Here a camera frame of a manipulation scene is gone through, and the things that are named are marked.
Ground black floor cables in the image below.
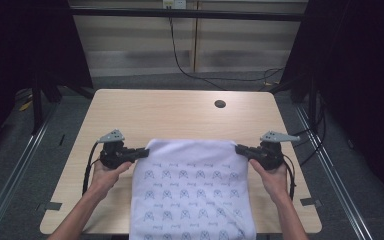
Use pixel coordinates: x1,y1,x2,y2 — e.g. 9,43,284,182
289,94,328,168

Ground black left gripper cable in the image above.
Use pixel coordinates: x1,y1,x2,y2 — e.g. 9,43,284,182
81,142,102,197

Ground person's left hand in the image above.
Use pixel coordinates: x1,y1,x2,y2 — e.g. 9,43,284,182
89,160,134,201

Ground yellow floor object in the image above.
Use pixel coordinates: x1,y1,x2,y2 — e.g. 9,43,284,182
18,100,34,112

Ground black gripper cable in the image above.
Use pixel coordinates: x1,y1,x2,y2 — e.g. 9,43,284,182
281,154,297,202
81,142,102,197

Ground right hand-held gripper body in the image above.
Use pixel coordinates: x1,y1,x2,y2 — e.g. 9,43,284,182
254,130,302,171

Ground black metal stand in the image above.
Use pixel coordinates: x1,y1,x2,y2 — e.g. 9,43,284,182
30,76,45,136

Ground white printed towel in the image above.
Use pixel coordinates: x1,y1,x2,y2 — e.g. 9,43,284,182
128,138,258,240

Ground person's right hand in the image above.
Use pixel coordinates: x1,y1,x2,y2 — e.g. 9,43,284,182
248,158,290,205

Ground metal floor rail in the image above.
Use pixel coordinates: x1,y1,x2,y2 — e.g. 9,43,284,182
0,103,58,240
294,104,374,240

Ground white wall outlet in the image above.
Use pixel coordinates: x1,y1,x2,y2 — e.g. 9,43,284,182
162,0,188,10

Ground black curtain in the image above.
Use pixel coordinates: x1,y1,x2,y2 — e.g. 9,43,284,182
279,0,384,209
0,0,94,161

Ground grey tape strip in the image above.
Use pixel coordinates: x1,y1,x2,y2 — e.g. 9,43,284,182
299,197,323,208
44,201,63,212

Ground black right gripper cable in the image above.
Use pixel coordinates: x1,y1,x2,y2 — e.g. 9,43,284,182
281,154,297,202

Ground black hanging wall cable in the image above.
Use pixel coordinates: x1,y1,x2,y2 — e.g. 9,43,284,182
167,6,285,92

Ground black horizontal metal bar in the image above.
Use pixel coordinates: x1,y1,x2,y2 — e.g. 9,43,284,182
69,7,310,23

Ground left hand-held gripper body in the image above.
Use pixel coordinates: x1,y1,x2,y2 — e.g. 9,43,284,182
96,129,133,170

